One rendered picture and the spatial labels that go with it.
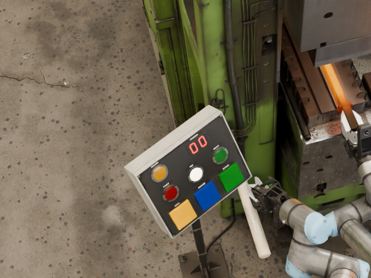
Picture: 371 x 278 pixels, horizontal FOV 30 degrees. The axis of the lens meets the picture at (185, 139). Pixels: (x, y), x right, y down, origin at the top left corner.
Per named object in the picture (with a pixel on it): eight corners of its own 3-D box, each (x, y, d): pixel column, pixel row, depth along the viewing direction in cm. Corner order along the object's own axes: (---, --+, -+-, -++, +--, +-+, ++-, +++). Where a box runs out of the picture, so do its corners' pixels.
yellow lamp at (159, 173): (169, 178, 211) (167, 172, 207) (154, 182, 211) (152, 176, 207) (167, 170, 212) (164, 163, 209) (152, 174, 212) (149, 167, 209)
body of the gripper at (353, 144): (342, 144, 235) (355, 174, 228) (345, 131, 227) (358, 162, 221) (364, 138, 235) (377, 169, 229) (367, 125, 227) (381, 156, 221)
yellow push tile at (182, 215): (197, 216, 222) (188, 199, 218) (179, 231, 220) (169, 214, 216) (195, 214, 223) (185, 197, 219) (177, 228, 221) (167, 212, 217)
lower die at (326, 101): (362, 113, 242) (365, 100, 235) (307, 127, 241) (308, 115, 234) (322, 23, 263) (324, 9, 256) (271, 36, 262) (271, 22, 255)
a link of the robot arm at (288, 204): (311, 217, 197) (290, 234, 195) (301, 210, 201) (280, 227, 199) (303, 198, 193) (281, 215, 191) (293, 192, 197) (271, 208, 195)
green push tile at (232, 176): (245, 179, 226) (236, 162, 222) (227, 193, 225) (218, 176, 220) (242, 177, 228) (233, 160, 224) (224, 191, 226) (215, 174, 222)
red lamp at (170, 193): (180, 198, 215) (178, 192, 212) (165, 202, 215) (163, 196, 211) (178, 190, 217) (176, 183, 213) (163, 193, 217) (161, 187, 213)
